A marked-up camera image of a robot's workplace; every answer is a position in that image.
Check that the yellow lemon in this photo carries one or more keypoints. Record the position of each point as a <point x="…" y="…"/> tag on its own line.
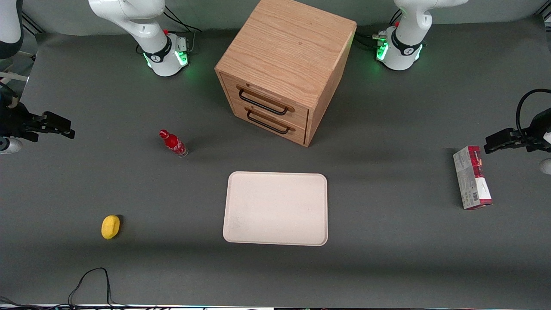
<point x="110" y="227"/>

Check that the red cola bottle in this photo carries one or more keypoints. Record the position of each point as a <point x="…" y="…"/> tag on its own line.
<point x="173" y="143"/>

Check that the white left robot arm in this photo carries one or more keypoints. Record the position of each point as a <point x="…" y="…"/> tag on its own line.
<point x="404" y="47"/>

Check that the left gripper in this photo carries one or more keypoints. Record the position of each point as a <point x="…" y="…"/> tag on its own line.
<point x="535" y="131"/>

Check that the red and white carton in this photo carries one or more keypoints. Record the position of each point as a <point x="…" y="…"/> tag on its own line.
<point x="471" y="181"/>

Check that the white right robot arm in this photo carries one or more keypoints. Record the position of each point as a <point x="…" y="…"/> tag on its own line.
<point x="163" y="51"/>

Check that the wooden drawer cabinet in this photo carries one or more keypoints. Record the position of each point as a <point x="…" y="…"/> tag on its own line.
<point x="292" y="43"/>

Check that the white metal stand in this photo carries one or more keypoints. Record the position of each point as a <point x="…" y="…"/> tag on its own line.
<point x="13" y="76"/>

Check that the beige plastic tray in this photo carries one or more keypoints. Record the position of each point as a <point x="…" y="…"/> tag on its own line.
<point x="275" y="209"/>

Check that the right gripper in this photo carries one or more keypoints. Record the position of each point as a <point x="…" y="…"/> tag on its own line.
<point x="13" y="120"/>

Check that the aluminium frame bar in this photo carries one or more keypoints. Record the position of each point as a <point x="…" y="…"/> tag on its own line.
<point x="32" y="26"/>

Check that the aluminium frame corner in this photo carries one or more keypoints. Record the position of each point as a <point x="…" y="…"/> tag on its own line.
<point x="546" y="15"/>

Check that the grey base connector box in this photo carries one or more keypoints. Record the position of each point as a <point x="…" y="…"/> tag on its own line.
<point x="181" y="43"/>

